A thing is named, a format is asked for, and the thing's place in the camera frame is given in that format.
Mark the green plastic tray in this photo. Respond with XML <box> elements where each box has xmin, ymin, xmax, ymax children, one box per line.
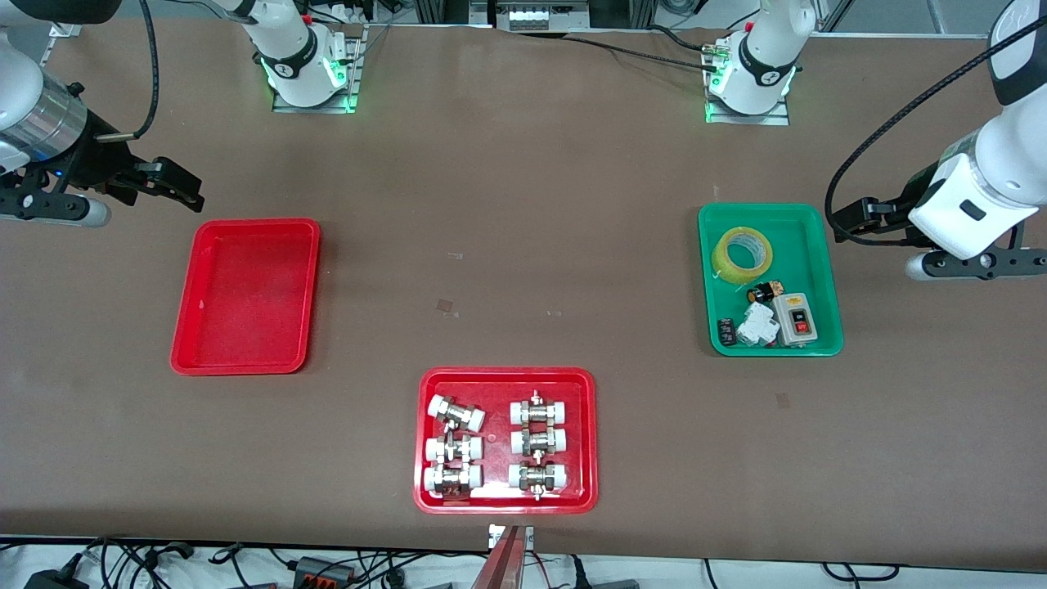
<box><xmin>697</xmin><ymin>202</ymin><xmax>844</xmax><ymax>357</ymax></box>

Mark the grey switch box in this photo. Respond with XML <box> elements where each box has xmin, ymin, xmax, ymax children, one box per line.
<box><xmin>772</xmin><ymin>292</ymin><xmax>819</xmax><ymax>348</ymax></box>

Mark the grey power strip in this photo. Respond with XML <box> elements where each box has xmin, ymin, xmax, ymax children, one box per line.
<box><xmin>491</xmin><ymin>0</ymin><xmax>591</xmax><ymax>32</ymax></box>

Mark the yellow tape roll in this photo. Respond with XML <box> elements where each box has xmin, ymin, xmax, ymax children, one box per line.
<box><xmin>711</xmin><ymin>226</ymin><xmax>775</xmax><ymax>286</ymax></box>

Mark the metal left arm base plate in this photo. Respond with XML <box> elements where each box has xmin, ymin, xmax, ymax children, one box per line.
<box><xmin>705</xmin><ymin>78</ymin><xmax>791</xmax><ymax>127</ymax></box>

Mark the black orange connector box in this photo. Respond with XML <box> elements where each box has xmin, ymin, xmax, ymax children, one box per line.
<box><xmin>293</xmin><ymin>556</ymin><xmax>358</xmax><ymax>587</ymax></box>

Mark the black power adapter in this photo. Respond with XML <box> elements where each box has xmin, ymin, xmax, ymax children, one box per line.
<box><xmin>23</xmin><ymin>569</ymin><xmax>89</xmax><ymax>589</ymax></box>

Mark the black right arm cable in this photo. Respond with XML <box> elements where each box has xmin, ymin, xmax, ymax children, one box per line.
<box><xmin>94</xmin><ymin>0</ymin><xmax>160</xmax><ymax>142</ymax></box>

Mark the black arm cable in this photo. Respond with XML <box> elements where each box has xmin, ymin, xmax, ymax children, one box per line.
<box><xmin>94</xmin><ymin>0</ymin><xmax>160</xmax><ymax>142</ymax></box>
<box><xmin>825</xmin><ymin>37</ymin><xmax>1047</xmax><ymax>246</ymax></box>

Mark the metal white pipe fitting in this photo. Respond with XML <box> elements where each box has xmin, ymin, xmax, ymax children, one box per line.
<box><xmin>427</xmin><ymin>394</ymin><xmax>487</xmax><ymax>433</ymax></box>
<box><xmin>424</xmin><ymin>434</ymin><xmax>484</xmax><ymax>465</ymax></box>
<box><xmin>507</xmin><ymin>460</ymin><xmax>570</xmax><ymax>501</ymax></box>
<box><xmin>423</xmin><ymin>463</ymin><xmax>484</xmax><ymax>498</ymax></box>
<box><xmin>510</xmin><ymin>391</ymin><xmax>570</xmax><ymax>426</ymax></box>
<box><xmin>510</xmin><ymin>427</ymin><xmax>568</xmax><ymax>457</ymax></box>

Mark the red plastic tray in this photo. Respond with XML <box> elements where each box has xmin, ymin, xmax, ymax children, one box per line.
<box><xmin>413</xmin><ymin>366</ymin><xmax>599</xmax><ymax>515</ymax></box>
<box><xmin>170</xmin><ymin>218</ymin><xmax>321</xmax><ymax>376</ymax></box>

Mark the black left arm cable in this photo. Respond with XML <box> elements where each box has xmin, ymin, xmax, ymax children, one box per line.
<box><xmin>825</xmin><ymin>37</ymin><xmax>1047</xmax><ymax>246</ymax></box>

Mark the black table cable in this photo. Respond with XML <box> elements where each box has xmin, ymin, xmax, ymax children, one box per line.
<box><xmin>564</xmin><ymin>34</ymin><xmax>721</xmax><ymax>73</ymax></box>

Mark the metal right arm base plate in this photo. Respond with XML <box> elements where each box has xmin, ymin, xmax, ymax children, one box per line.
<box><xmin>272</xmin><ymin>25</ymin><xmax>365</xmax><ymax>115</ymax></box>

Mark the red metal bar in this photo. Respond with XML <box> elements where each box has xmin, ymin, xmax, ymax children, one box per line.
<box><xmin>470</xmin><ymin>526</ymin><xmax>524</xmax><ymax>589</ymax></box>

